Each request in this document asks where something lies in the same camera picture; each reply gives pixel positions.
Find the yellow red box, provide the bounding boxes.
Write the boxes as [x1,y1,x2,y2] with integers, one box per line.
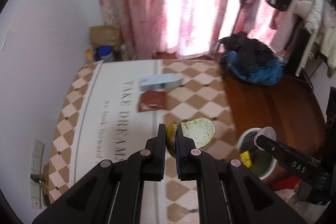
[239,151,252,168]

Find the orange cap small bottle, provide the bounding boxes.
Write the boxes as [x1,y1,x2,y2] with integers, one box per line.
[85,49,95,64]

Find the white round trash bin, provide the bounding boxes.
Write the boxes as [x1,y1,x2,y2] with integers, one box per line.
[236,127,277,180]

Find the yellow fruit peel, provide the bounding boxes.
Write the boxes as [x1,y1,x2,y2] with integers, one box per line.
[166,118,216,157]

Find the checkered table cloth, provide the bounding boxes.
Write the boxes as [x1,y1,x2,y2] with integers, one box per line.
[47,58,237,224]

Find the red blanket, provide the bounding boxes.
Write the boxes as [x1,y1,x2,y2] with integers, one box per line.
[271,176,300,191]

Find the hanging clothes on rack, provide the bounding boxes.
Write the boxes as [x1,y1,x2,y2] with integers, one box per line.
[235,0,335,76]

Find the brown paper bag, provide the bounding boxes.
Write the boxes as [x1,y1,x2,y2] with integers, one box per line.
[89,24,123,52]

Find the white wall socket strip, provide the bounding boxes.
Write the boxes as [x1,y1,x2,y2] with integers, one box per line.
[30,140,45,209]

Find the brown snack packet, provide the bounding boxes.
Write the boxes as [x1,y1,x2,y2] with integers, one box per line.
[138,90,167,113]

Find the clear plastic cup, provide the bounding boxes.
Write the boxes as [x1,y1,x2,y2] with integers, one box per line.
[253,126,276,150]

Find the clear plastic bottle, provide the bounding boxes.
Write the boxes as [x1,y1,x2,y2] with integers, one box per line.
[120,44,130,61]

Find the blue black clothes pile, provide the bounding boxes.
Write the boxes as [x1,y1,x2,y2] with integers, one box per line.
[218,32,283,86]

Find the white blue long box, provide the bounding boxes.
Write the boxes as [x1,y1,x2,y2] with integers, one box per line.
[139,73,184,92]

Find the blue lid white jar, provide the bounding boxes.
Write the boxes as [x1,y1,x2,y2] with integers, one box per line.
[97,46,114,63]

